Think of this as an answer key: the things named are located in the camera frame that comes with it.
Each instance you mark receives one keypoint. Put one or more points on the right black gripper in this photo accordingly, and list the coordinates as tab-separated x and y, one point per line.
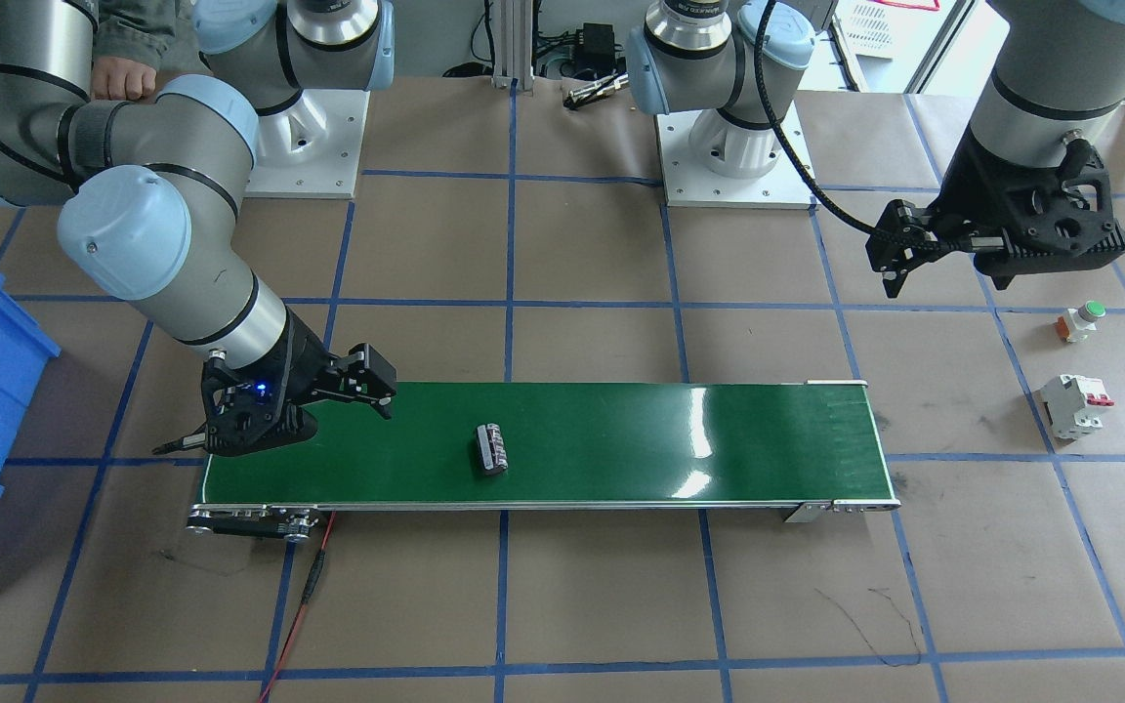
301	356

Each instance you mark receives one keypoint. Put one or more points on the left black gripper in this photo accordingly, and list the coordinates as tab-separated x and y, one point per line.
965	193

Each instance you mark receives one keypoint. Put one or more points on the dark cylindrical capacitor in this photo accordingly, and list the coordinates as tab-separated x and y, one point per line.
491	450

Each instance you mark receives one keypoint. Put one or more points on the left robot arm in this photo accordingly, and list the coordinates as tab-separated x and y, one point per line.
1059	75

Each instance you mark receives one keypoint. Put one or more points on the white red circuit breaker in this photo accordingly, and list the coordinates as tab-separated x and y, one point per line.
1075	405

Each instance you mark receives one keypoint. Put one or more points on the green conveyor belt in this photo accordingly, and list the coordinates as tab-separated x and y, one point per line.
807	447

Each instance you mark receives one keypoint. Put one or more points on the person in green jacket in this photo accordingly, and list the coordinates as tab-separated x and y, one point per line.
131	40

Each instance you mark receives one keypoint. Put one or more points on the green push button switch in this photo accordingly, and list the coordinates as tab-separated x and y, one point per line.
1076	324

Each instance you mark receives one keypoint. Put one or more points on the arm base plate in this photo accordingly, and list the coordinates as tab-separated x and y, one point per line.
312	149
708	162

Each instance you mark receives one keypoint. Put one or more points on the aluminium profile post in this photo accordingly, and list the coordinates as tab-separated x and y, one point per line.
512	43

